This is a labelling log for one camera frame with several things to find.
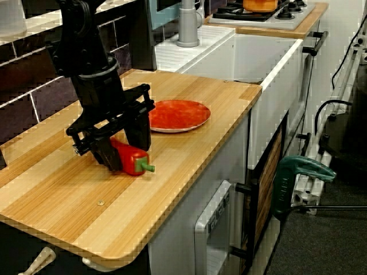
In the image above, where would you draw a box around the cream shelf ledge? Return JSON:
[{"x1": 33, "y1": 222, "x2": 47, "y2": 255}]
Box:
[{"x1": 0, "y1": 0, "x2": 141, "y2": 46}]

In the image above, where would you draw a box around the aluminium frame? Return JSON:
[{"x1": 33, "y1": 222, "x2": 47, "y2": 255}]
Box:
[{"x1": 291, "y1": 37, "x2": 367, "y2": 215}]

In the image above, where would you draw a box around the green clamp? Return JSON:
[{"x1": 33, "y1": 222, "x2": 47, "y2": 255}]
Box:
[{"x1": 271, "y1": 156, "x2": 337, "y2": 220}]

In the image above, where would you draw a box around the thick black cable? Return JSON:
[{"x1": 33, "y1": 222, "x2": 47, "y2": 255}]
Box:
[{"x1": 314, "y1": 100, "x2": 353, "y2": 138}]

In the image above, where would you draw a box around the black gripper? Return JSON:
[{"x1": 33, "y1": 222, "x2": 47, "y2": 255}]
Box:
[{"x1": 65, "y1": 56, "x2": 157, "y2": 173}]

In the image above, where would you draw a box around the teal plastic bin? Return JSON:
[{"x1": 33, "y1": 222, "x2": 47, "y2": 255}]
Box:
[{"x1": 147, "y1": 0, "x2": 184, "y2": 31}]

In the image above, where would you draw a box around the black oven door handle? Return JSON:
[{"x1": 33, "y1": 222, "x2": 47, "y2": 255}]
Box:
[{"x1": 302, "y1": 30, "x2": 329, "y2": 57}]

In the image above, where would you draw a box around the light grey toy faucet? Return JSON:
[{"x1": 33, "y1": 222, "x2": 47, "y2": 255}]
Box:
[{"x1": 176, "y1": 0, "x2": 203, "y2": 48}]

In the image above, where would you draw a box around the white toy sink unit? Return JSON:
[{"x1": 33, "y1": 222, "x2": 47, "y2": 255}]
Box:
[{"x1": 154, "y1": 24, "x2": 304, "y2": 170}]

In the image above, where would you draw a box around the cream plastic handle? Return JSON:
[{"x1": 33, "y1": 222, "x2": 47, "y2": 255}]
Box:
[{"x1": 18, "y1": 246, "x2": 56, "y2": 275}]

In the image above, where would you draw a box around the black upright pillar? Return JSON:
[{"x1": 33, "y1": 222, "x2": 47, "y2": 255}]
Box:
[{"x1": 126, "y1": 0, "x2": 158, "y2": 71}]

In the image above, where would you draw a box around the red round plate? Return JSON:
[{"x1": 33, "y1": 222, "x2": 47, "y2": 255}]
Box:
[{"x1": 148, "y1": 99, "x2": 212, "y2": 133}]

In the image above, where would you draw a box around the white plastic hook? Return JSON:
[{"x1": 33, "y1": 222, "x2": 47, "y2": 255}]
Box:
[{"x1": 81, "y1": 256, "x2": 121, "y2": 273}]

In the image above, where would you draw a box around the grey toy dishwasher panel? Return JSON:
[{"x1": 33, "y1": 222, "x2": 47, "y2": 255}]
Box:
[{"x1": 193, "y1": 179, "x2": 232, "y2": 275}]

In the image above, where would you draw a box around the red toy pepper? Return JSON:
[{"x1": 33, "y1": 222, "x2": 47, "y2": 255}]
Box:
[{"x1": 110, "y1": 136, "x2": 156, "y2": 177}]

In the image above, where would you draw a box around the white plastic jar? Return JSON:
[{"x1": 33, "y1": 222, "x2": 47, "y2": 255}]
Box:
[{"x1": 0, "y1": 0, "x2": 29, "y2": 33}]

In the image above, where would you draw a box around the grey toy stove top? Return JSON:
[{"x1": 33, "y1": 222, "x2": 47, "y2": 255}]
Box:
[{"x1": 208, "y1": 0, "x2": 316, "y2": 31}]

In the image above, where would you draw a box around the orange toy pot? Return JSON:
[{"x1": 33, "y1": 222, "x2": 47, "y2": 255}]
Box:
[{"x1": 242, "y1": 0, "x2": 279, "y2": 13}]

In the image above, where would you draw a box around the black stove grate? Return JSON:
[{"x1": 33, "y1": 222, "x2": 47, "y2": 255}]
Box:
[{"x1": 212, "y1": 0, "x2": 290, "y2": 22}]

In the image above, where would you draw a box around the wooden slat cabinet door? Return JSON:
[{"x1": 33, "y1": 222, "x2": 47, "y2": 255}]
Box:
[{"x1": 247, "y1": 114, "x2": 289, "y2": 275}]

